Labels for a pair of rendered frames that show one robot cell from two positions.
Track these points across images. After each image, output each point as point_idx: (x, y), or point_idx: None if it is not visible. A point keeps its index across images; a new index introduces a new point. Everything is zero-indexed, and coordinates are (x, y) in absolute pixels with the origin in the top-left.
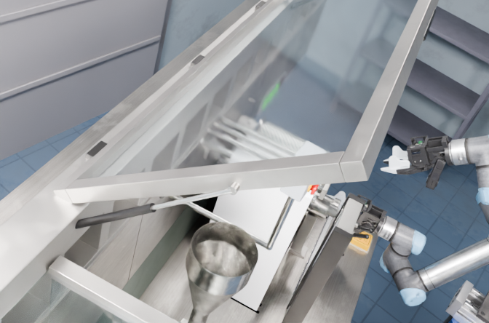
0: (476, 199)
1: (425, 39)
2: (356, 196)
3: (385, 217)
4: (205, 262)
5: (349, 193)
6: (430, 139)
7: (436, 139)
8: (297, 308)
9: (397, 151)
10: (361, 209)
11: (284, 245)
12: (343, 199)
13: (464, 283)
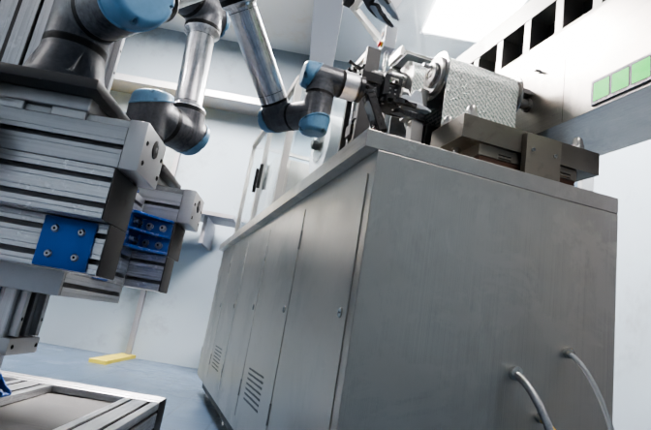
0: None
1: None
2: (375, 48)
3: (358, 74)
4: None
5: (381, 50)
6: None
7: None
8: None
9: (395, 1)
10: (365, 53)
11: (387, 120)
12: (411, 98)
13: (152, 128)
